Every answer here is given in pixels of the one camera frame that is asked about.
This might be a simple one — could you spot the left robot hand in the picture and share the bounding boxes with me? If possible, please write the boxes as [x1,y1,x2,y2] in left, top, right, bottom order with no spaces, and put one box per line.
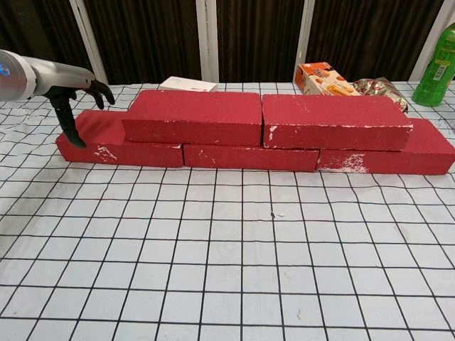
[30,58,116,149]

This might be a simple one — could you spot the red foam brick pitted surface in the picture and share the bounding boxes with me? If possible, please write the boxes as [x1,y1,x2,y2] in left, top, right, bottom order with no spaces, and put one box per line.
[122,89,264,147]

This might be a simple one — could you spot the red brick chipped white edges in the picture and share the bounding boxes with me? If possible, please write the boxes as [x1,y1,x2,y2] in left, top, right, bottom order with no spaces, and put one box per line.
[260,93,414,152]

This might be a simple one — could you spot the dark brown curtain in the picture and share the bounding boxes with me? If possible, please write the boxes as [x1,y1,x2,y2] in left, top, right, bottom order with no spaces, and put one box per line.
[0,0,455,90]

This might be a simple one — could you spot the red foam brick scratched face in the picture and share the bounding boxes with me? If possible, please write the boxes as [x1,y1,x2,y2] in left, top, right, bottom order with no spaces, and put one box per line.
[55,109,185,168]

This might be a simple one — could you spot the small white carton box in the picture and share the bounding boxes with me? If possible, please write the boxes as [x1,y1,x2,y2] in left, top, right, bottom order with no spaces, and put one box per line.
[159,76,218,92]

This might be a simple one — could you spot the red foam brick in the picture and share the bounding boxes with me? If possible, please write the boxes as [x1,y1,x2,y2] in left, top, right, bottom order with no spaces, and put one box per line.
[181,142,320,172]

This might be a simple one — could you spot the orange snack box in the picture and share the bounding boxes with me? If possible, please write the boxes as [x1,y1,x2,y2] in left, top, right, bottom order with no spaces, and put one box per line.
[293,61,363,97]

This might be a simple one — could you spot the white black grid tablecloth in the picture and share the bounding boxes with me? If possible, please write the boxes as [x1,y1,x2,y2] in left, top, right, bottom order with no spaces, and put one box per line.
[0,80,455,341]

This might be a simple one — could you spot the foil snack bag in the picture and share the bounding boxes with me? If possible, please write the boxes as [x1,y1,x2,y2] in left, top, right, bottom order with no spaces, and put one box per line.
[352,76,410,114]

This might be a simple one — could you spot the red brick large white patch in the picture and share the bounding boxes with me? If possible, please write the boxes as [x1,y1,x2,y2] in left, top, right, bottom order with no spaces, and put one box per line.
[316,119,455,176]

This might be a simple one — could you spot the green drink bottle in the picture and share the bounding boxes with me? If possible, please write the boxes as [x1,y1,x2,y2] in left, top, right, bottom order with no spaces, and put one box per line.
[411,25,455,108]

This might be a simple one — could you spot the white frame post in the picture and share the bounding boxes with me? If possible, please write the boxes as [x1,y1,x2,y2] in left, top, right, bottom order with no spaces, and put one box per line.
[69,0,109,85]
[294,0,316,83]
[408,0,447,82]
[195,0,220,83]

